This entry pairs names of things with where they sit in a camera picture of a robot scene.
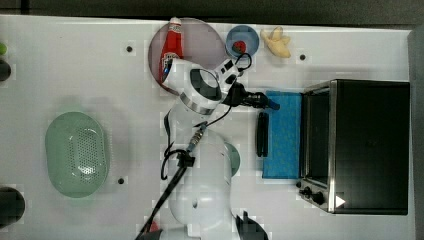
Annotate blue bowl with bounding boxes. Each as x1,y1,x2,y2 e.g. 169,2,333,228
225,25,260,58

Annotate plush strawberry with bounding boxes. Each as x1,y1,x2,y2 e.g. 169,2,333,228
232,40,247,55

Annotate black cylinder post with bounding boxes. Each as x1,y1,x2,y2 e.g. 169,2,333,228
0,187,26,229
0,60,11,82

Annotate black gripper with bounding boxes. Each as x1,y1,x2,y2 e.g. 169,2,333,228
223,82,280,110

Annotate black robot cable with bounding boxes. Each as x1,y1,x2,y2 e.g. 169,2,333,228
134,52,254,240

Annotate green colander basket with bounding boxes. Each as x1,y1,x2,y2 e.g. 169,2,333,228
45,112,110,198

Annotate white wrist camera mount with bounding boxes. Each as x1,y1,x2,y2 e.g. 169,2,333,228
214,59,239,94

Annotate plush banana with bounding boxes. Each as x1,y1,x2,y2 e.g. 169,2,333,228
260,26,291,58

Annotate red raspberry toy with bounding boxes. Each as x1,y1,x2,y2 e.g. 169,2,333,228
150,221,159,232

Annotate black toaster oven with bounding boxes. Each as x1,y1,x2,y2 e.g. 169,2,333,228
297,79,411,215

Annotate green mug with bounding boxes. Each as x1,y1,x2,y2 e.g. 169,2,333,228
225,142,241,176

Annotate grey round plate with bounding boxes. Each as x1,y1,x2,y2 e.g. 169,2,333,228
148,18,228,95

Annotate plush ketchup bottle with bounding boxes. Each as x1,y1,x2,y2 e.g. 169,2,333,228
159,17,183,81

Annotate blue oven door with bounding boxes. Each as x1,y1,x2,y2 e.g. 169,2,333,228
262,91,302,179

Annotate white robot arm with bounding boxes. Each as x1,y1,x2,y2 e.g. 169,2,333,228
140,59,279,240

